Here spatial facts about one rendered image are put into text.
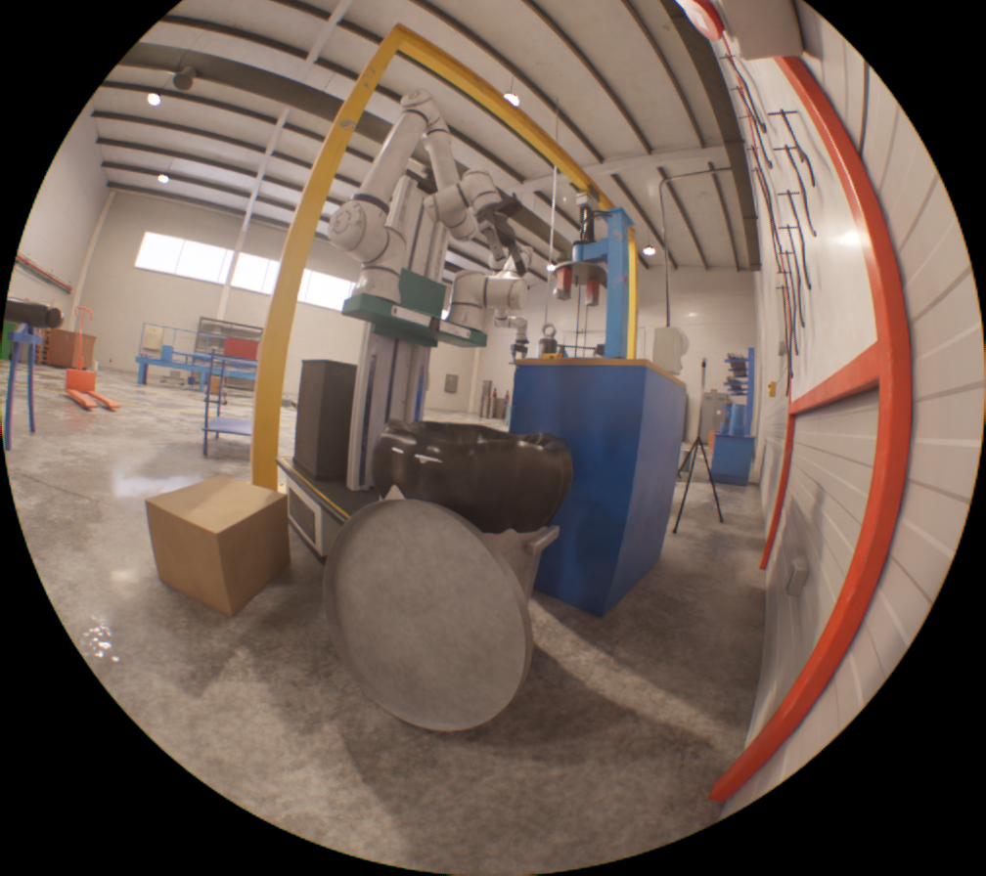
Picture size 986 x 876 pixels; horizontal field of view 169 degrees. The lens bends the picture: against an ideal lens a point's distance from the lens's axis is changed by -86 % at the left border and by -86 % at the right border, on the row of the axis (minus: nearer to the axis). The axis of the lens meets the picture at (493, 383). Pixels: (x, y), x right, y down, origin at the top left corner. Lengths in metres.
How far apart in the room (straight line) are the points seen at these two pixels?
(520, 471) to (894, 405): 0.66
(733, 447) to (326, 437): 4.37
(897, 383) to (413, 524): 0.87
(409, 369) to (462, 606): 1.12
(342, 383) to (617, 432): 1.11
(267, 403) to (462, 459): 1.56
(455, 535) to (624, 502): 0.66
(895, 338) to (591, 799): 0.91
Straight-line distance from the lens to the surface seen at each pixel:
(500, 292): 1.47
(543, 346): 3.48
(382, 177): 1.22
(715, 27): 0.79
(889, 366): 0.55
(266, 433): 2.08
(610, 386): 1.17
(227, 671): 1.03
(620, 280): 3.25
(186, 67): 7.58
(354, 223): 1.10
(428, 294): 1.52
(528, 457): 0.70
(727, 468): 4.69
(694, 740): 1.00
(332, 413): 1.48
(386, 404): 1.47
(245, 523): 1.15
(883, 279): 0.58
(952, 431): 0.46
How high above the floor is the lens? 0.75
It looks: 3 degrees up
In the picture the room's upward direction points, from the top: 6 degrees clockwise
